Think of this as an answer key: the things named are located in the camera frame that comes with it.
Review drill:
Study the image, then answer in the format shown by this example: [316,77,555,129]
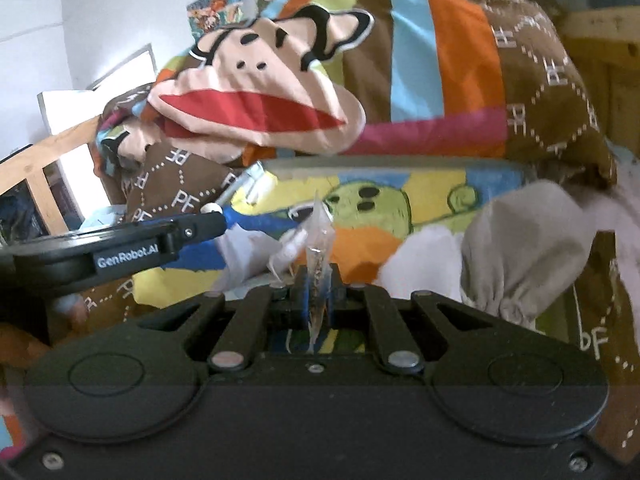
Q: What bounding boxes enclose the brown striped monkey quilt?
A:
[87,0,639,460]

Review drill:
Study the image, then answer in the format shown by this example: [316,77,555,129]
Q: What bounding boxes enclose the cartoon print drawstring pouch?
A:
[210,226,309,292]

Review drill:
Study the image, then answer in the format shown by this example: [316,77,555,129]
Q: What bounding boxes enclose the clear small plastic bag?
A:
[303,196,335,354]

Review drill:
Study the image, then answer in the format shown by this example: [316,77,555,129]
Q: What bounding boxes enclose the cartoon poster far left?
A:
[186,0,245,40]

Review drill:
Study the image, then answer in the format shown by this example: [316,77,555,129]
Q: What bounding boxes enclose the white earbuds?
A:
[200,203,224,214]

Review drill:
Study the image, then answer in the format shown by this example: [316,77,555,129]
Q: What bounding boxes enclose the grey shallow tray box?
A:
[249,155,586,351]

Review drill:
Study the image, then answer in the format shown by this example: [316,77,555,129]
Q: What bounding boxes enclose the wooden headboard rail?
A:
[0,116,100,235]

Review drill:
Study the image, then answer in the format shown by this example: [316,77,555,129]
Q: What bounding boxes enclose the orange knit sleeve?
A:
[294,226,407,286]

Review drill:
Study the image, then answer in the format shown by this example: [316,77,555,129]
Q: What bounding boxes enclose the colourful cartoon cloth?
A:
[131,167,526,311]

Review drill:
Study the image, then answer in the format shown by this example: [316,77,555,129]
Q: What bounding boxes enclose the white cloth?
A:
[374,226,463,301]

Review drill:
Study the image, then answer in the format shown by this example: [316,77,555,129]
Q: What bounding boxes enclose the grey linen drawstring pouch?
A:
[461,180,597,330]

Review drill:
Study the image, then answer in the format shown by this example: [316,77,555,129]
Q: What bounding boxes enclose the pink bed sheet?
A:
[577,142,639,287]

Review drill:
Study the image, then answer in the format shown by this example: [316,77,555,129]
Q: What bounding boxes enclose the wooden bed rail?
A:
[555,6,640,155]

